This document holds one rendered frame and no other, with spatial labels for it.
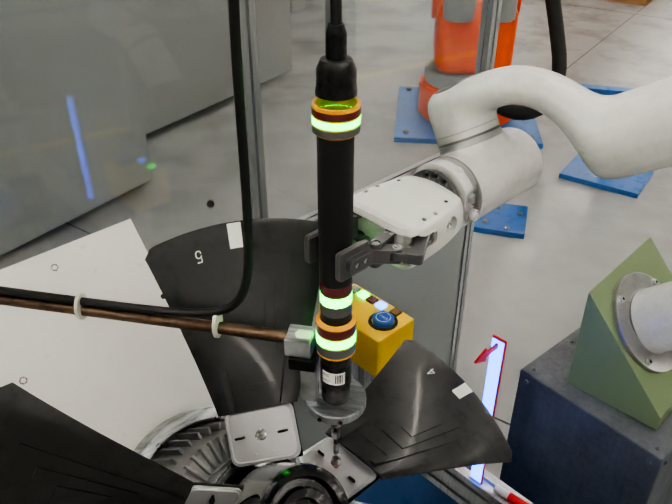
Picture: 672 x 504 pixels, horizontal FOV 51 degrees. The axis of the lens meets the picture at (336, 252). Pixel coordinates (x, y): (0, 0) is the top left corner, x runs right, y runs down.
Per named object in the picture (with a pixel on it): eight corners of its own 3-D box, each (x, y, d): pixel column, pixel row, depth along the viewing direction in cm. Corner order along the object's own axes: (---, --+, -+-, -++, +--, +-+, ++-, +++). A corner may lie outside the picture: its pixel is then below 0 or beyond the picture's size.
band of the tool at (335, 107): (307, 141, 61) (306, 109, 60) (318, 122, 65) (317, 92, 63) (355, 145, 60) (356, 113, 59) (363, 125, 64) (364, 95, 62)
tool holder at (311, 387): (282, 418, 79) (278, 353, 74) (297, 376, 85) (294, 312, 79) (360, 430, 78) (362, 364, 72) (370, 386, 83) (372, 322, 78)
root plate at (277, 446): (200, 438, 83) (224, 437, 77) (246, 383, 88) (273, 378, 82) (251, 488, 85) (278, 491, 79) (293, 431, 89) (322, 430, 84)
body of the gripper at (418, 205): (472, 243, 78) (406, 283, 72) (404, 210, 84) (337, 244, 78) (480, 183, 74) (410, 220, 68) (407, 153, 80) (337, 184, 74)
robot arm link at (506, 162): (464, 142, 76) (491, 221, 78) (531, 111, 84) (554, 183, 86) (412, 157, 83) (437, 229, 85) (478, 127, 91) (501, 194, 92)
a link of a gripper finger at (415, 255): (448, 261, 70) (395, 268, 68) (423, 222, 76) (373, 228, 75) (449, 251, 69) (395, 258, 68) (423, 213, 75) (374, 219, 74)
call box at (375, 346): (318, 344, 140) (317, 302, 134) (353, 322, 146) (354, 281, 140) (376, 385, 130) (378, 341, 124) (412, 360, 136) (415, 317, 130)
